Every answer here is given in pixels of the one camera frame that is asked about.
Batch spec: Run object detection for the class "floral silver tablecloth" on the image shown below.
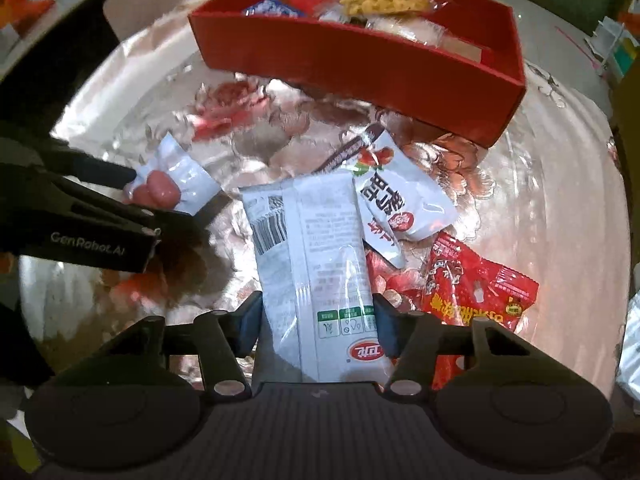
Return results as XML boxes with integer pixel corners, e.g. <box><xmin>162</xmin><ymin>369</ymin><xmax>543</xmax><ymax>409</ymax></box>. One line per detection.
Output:
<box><xmin>20</xmin><ymin>0</ymin><xmax>631</xmax><ymax>393</ymax></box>

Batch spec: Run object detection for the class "white barcode snack bag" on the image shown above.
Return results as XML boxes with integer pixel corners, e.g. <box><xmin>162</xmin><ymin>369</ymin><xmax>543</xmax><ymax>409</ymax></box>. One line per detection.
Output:
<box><xmin>241</xmin><ymin>172</ymin><xmax>393</xmax><ymax>385</ymax></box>

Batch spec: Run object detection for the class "silver foil bag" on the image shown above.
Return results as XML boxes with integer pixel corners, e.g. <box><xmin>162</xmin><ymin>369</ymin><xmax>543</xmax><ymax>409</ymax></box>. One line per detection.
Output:
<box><xmin>616</xmin><ymin>292</ymin><xmax>640</xmax><ymax>402</ymax></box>

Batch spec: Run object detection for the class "red cardboard box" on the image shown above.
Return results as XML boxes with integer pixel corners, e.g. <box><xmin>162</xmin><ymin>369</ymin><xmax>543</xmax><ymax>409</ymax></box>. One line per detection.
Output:
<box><xmin>189</xmin><ymin>0</ymin><xmax>526</xmax><ymax>148</ymax></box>

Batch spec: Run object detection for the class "pink sausage vacuum pack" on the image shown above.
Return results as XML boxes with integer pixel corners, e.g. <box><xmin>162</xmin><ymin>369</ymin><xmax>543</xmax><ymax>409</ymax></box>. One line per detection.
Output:
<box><xmin>124</xmin><ymin>133</ymin><xmax>221</xmax><ymax>216</ymax></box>

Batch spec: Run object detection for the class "clear waffle cookie packet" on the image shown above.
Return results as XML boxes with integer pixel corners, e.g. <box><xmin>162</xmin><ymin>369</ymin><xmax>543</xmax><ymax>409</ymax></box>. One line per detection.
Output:
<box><xmin>314</xmin><ymin>0</ymin><xmax>450</xmax><ymax>20</ymax></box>

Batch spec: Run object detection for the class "white chestnut snack pouch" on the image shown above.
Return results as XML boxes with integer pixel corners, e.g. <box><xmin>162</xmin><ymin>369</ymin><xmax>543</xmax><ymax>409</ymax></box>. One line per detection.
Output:
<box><xmin>316</xmin><ymin>122</ymin><xmax>458</xmax><ymax>270</ymax></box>

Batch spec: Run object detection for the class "white round cake packet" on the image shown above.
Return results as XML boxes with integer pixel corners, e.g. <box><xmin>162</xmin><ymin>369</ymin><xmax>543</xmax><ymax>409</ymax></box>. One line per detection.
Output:
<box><xmin>366</xmin><ymin>16</ymin><xmax>448</xmax><ymax>48</ymax></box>

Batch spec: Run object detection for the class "white wire shelf rack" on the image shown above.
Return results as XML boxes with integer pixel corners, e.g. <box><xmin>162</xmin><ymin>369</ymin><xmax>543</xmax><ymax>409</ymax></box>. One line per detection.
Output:
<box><xmin>585</xmin><ymin>16</ymin><xmax>639</xmax><ymax>84</ymax></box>

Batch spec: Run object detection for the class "red blue cartoon snack bag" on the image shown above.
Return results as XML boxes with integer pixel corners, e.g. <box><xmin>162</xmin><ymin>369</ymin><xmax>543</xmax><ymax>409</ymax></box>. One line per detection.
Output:
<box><xmin>243</xmin><ymin>0</ymin><xmax>332</xmax><ymax>18</ymax></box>

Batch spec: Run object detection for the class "red crinkly snack bag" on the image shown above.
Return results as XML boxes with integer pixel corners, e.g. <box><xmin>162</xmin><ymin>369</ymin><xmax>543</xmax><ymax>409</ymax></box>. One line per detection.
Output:
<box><xmin>418</xmin><ymin>231</ymin><xmax>540</xmax><ymax>391</ymax></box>

